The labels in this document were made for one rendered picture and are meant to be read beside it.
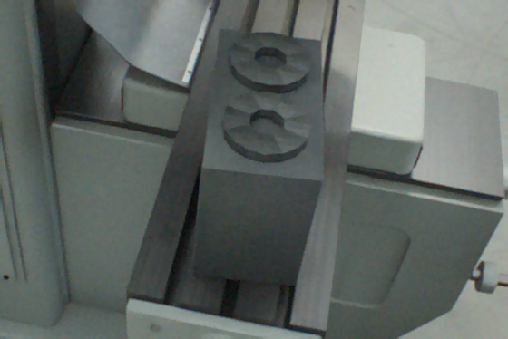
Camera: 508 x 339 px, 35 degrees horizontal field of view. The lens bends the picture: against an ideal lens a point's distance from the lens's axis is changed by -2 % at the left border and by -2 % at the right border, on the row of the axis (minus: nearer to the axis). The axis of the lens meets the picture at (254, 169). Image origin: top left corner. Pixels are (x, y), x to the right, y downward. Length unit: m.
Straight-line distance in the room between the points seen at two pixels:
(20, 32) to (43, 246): 0.52
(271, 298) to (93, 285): 0.88
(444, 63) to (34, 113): 1.83
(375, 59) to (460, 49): 1.59
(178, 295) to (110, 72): 0.62
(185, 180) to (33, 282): 0.74
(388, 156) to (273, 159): 0.54
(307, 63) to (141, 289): 0.31
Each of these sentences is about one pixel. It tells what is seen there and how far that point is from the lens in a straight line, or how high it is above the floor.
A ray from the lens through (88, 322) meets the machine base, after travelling 1.82.
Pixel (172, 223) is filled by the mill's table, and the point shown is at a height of 0.98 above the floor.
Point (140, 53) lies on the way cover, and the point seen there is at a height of 0.94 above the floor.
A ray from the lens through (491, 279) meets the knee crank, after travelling 1.54.
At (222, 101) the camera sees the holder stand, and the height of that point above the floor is 1.17.
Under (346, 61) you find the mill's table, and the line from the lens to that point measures 1.23.
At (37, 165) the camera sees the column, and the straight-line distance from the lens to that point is 1.45.
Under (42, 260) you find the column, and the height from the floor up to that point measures 0.42.
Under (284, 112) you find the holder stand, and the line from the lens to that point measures 0.83.
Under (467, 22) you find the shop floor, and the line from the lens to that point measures 3.14.
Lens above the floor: 1.76
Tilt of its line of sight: 48 degrees down
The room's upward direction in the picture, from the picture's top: 9 degrees clockwise
